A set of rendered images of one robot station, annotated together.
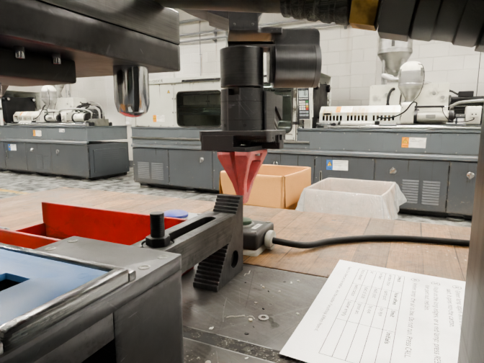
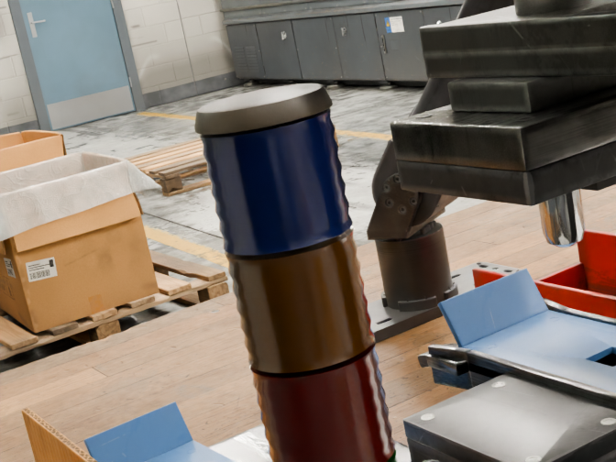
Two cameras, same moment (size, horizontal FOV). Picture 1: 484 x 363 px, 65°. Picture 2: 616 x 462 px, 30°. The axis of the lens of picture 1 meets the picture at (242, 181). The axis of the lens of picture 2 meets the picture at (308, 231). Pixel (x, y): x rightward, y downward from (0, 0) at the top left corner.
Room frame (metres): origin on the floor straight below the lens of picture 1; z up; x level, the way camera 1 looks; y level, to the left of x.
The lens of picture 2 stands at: (-0.37, -0.10, 1.23)
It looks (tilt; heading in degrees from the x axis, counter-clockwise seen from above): 13 degrees down; 37
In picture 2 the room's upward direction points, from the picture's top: 11 degrees counter-clockwise
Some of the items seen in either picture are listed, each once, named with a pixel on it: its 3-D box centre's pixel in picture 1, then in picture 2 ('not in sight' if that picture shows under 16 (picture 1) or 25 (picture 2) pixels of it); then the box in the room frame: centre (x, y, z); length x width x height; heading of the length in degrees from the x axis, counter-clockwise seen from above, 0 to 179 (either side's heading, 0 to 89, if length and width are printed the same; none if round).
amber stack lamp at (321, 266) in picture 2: not in sight; (300, 293); (-0.12, 0.09, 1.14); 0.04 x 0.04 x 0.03
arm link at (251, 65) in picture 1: (246, 68); not in sight; (0.51, -0.01, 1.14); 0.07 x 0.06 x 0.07; 93
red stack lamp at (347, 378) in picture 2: not in sight; (323, 404); (-0.12, 0.09, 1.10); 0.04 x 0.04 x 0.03
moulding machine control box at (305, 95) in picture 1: (306, 104); not in sight; (4.68, -0.78, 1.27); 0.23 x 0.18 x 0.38; 152
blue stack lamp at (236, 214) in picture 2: not in sight; (276, 178); (-0.12, 0.09, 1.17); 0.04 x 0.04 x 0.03
